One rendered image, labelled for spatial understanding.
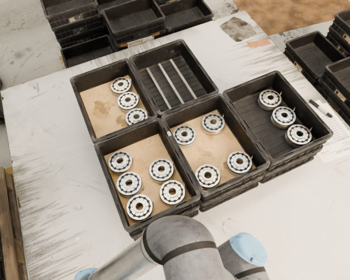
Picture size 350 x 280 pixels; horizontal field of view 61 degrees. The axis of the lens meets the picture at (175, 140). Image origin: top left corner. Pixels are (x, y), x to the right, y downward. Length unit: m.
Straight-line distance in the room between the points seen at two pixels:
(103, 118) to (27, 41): 2.10
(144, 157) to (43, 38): 2.33
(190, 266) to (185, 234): 0.06
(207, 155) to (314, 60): 1.53
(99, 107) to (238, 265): 0.94
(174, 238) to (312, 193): 0.95
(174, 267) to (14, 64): 2.87
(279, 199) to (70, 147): 1.02
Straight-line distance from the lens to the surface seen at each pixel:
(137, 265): 0.73
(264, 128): 1.39
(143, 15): 2.51
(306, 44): 2.70
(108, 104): 1.49
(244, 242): 0.99
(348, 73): 2.43
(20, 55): 3.32
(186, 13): 2.69
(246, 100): 1.47
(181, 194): 1.18
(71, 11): 2.55
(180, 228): 0.61
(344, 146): 1.62
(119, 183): 1.23
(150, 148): 1.31
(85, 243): 1.36
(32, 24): 3.63
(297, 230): 1.37
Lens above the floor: 1.96
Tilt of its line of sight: 59 degrees down
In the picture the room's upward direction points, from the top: 5 degrees counter-clockwise
